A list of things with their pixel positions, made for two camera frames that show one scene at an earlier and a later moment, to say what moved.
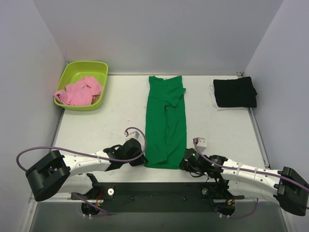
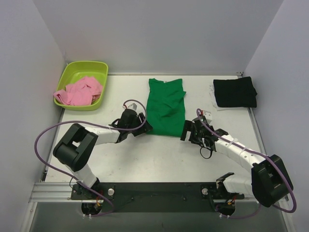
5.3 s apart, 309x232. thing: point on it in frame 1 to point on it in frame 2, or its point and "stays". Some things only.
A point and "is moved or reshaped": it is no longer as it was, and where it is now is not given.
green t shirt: [166, 123] is moved or reshaped
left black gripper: [137, 160] to [141, 122]
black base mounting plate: [158, 197] stays
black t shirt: [235, 93] stays
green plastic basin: [73, 71] stays
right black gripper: [184, 163] to [191, 130]
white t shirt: [212, 92] stays
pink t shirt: [82, 93] stays
